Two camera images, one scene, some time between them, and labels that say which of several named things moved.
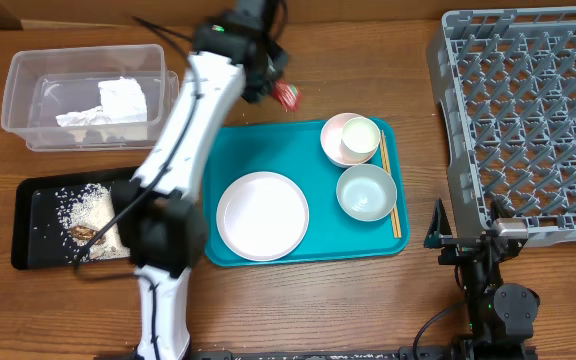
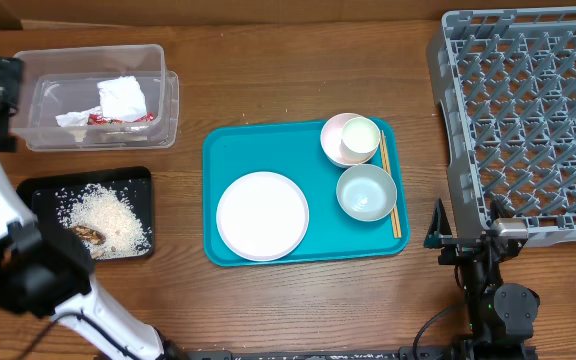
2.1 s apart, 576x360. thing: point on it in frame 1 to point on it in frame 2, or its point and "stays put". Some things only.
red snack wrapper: x=288 y=94 to x=100 y=119
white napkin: x=122 y=100 stays put
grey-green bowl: x=366 y=192 stays put
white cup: x=360 y=136 stays put
